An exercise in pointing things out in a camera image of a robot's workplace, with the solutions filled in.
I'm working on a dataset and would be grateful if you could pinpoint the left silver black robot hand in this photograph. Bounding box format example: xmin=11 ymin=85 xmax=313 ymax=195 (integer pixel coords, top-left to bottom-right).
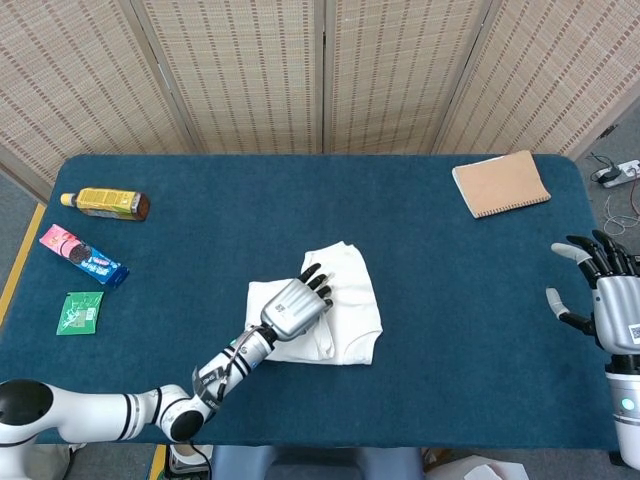
xmin=259 ymin=262 xmax=335 ymax=343

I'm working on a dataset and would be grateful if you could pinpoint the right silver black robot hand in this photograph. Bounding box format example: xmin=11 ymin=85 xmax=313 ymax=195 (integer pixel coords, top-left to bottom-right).
xmin=545 ymin=229 xmax=640 ymax=359

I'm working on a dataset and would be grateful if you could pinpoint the white T-shirt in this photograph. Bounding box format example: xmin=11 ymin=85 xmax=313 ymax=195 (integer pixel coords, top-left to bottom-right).
xmin=244 ymin=240 xmax=385 ymax=366

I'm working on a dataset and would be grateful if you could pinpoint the white power strip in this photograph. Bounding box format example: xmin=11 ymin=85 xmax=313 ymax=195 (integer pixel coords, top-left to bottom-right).
xmin=592 ymin=158 xmax=640 ymax=189

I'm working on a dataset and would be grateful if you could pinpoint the blue grey seat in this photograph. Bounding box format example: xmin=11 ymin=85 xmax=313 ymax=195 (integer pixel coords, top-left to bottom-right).
xmin=207 ymin=444 xmax=426 ymax=480

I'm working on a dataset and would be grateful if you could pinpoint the brown spiral notebook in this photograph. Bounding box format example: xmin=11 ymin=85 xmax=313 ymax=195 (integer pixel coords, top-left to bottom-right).
xmin=451 ymin=149 xmax=552 ymax=220

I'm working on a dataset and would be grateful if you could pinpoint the white cup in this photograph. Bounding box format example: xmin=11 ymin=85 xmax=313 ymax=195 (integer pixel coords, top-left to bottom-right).
xmin=167 ymin=443 xmax=214 ymax=476

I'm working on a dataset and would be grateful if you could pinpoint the white paper sheet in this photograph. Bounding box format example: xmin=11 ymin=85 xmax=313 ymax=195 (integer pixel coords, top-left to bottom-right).
xmin=427 ymin=452 xmax=531 ymax=480

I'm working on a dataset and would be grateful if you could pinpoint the green sachet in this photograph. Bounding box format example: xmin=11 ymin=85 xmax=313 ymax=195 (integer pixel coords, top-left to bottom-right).
xmin=55 ymin=291 xmax=105 ymax=336

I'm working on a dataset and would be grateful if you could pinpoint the yellow label tea bottle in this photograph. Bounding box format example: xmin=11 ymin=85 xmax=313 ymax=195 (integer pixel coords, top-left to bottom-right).
xmin=59 ymin=187 xmax=151 ymax=223

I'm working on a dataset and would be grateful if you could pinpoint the pink blue cookie package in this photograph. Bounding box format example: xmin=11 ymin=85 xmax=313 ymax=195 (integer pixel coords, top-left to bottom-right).
xmin=38 ymin=223 xmax=130 ymax=289

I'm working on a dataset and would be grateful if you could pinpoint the woven folding screen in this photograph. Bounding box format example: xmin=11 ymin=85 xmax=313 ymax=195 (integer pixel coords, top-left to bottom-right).
xmin=0 ymin=0 xmax=640 ymax=204

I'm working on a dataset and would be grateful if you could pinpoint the white floor cable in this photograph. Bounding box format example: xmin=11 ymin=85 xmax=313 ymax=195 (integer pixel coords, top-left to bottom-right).
xmin=602 ymin=192 xmax=640 ymax=236

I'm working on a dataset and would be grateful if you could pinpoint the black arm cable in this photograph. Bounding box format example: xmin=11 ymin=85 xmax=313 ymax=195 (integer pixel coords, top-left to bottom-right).
xmin=187 ymin=329 xmax=256 ymax=480

